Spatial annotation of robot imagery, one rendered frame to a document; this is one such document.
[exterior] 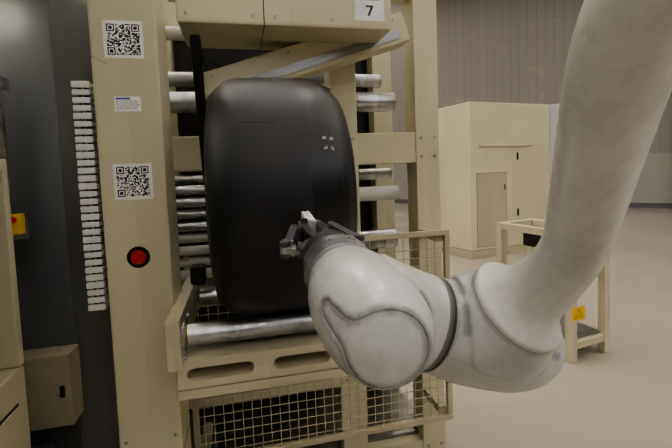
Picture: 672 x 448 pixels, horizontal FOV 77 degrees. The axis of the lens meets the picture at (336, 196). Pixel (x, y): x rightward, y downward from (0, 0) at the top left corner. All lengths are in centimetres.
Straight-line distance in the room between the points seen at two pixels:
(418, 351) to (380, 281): 6
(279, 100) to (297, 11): 49
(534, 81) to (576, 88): 1268
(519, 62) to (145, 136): 1253
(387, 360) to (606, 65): 26
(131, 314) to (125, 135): 38
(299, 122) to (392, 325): 54
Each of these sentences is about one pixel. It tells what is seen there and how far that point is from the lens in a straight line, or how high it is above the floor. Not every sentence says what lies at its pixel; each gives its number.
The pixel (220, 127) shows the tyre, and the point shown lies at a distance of 83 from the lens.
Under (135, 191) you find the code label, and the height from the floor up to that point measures 120.
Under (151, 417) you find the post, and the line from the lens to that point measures 111.
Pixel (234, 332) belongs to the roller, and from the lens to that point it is 94.
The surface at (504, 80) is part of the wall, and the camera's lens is 1318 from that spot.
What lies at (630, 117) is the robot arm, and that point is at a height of 126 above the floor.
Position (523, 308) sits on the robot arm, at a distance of 45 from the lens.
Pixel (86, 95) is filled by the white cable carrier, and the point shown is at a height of 140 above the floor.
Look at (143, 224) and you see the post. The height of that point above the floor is 113.
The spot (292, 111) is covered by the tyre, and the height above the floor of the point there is 134.
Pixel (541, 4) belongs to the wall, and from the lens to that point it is 1342.
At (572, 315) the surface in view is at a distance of 299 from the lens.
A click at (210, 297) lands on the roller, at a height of 90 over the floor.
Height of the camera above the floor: 123
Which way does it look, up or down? 4 degrees down
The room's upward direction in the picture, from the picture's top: 2 degrees counter-clockwise
